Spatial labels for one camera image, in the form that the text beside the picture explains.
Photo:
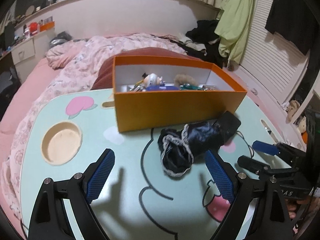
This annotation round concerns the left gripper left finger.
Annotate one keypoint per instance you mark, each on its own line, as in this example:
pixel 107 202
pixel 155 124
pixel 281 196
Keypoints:
pixel 49 219

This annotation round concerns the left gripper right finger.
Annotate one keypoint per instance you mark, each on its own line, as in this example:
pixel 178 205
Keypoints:
pixel 270 219

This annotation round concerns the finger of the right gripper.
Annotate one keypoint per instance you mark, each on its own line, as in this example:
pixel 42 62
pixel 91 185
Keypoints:
pixel 252 165
pixel 265 148

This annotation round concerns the black phone case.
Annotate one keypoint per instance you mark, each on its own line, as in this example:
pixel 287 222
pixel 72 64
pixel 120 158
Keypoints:
pixel 227 125

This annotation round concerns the black satin lace cloth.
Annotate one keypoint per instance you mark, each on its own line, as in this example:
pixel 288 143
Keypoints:
pixel 179 149

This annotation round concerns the small doll figure keychain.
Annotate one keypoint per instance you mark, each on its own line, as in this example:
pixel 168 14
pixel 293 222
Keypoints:
pixel 150 80

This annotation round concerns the right hand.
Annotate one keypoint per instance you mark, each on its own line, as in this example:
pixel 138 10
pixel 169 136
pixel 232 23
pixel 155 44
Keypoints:
pixel 292 206

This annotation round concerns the mint cartoon lap table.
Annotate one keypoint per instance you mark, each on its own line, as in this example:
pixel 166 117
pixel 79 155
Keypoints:
pixel 138 201

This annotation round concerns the brown fur pompom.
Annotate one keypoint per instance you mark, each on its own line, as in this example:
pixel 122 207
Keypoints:
pixel 181 79

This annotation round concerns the blue tin box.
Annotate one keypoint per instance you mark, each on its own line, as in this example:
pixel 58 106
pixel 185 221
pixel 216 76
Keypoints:
pixel 161 88

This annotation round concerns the light green hanging garment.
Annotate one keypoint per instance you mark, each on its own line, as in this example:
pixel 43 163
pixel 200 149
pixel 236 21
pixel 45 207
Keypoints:
pixel 233 27

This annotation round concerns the orange cardboard box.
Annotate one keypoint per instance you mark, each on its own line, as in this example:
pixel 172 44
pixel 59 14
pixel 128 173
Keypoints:
pixel 144 110

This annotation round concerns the black clothes pile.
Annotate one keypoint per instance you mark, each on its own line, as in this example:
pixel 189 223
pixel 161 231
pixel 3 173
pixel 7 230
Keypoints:
pixel 202 42

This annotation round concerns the black hanging garment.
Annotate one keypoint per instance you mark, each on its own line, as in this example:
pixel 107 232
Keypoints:
pixel 293 20

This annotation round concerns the dark red pillow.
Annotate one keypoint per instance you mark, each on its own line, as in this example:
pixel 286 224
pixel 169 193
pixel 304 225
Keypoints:
pixel 144 55

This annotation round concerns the white bedside cabinet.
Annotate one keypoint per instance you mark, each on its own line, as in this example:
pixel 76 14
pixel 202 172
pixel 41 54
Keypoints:
pixel 28 53

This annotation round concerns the pink floral duvet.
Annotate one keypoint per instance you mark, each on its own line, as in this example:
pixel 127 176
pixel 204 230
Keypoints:
pixel 68 68

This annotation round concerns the red container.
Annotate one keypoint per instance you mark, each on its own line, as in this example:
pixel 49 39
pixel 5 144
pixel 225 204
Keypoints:
pixel 34 28

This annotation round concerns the small orange box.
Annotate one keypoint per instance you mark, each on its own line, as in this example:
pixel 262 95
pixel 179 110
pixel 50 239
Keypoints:
pixel 47 26

